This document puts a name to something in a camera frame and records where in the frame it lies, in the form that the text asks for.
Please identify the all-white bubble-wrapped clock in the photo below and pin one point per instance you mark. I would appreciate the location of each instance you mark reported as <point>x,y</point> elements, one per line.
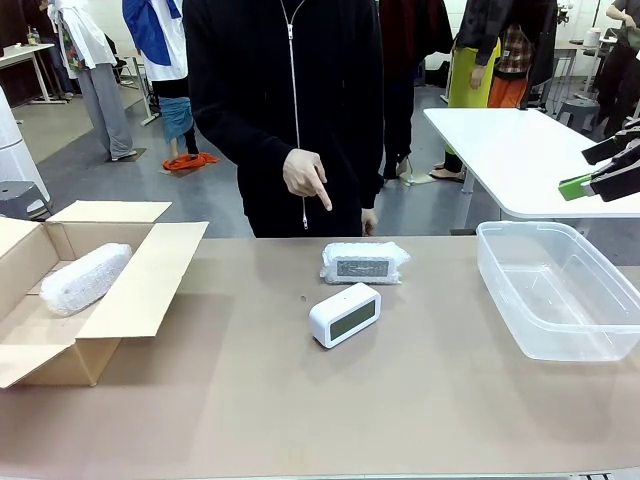
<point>85,280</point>

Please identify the grey round metal stool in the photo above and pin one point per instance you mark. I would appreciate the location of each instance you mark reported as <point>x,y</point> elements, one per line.
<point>25,200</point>

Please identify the mannequin dark red garment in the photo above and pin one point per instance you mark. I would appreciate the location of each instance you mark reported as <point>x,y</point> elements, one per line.
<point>415,25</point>

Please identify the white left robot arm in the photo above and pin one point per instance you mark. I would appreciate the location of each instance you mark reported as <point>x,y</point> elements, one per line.
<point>15,145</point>

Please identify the mannequin yellow apron dark jacket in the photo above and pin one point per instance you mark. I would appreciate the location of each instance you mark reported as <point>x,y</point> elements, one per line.
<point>470,80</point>

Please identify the clear plastic storage bin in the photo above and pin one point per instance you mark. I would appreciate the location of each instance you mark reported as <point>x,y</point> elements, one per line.
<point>550,300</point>

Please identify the white frame desk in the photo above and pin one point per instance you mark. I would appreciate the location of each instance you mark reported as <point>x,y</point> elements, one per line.
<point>148,100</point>

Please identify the person's left hand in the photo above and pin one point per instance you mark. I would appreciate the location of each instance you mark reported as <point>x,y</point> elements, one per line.
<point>369,222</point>

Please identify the white side table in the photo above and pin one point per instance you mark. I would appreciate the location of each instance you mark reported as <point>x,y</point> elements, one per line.
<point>500,150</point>

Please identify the mannequin long black coat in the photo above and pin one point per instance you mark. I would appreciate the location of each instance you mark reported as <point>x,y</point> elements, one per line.
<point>542,40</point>

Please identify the light wood top desk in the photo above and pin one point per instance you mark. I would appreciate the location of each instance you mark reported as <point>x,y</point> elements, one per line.
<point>25,52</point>

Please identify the person's right forearm black sleeve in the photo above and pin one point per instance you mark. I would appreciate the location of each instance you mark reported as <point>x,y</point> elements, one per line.
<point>240,135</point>

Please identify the mannequin plaid shirt orange trousers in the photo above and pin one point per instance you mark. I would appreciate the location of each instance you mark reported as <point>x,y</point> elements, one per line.
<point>510,90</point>

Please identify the background person in dark clothes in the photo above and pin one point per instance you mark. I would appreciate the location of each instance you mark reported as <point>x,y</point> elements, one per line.
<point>617,75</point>

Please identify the white unwrapped digital clock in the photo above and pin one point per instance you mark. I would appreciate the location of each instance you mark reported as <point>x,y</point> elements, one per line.
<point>340,306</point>

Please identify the grey sewing workstation table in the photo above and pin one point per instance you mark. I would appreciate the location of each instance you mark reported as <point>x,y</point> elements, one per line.
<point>575,47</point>

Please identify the orange cloth on floor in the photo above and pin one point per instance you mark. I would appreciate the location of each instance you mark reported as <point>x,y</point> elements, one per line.
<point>187,161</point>

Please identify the open brown cardboard box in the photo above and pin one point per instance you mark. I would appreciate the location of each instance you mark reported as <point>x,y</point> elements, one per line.
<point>125,300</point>

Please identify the mannequin white shirt grey trousers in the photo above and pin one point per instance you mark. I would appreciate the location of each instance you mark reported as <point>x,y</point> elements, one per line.
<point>100,100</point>

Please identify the person's right hand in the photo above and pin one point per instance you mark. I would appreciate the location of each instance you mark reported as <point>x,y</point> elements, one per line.
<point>302,172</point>

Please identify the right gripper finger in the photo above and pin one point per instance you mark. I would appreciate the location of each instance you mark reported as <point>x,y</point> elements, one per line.
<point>607,149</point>
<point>575,188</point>

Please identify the bubble-wrapped clock with visible display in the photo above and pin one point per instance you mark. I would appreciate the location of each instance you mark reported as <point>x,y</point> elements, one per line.
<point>362,267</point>

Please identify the mannequin blue white jacket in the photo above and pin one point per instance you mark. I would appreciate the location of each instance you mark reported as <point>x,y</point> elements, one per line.
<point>160,40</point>

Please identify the person's left forearm black sleeve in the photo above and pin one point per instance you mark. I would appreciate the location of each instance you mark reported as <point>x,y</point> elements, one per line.
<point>370,175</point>

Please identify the grey plastic step stool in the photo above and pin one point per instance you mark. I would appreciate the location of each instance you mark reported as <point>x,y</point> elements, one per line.
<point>579,112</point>

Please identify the small bottle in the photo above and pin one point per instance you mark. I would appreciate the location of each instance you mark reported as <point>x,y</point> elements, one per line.
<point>34,37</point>

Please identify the person in black zip hoodie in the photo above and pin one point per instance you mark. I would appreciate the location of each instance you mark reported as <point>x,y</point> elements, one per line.
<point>250,75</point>

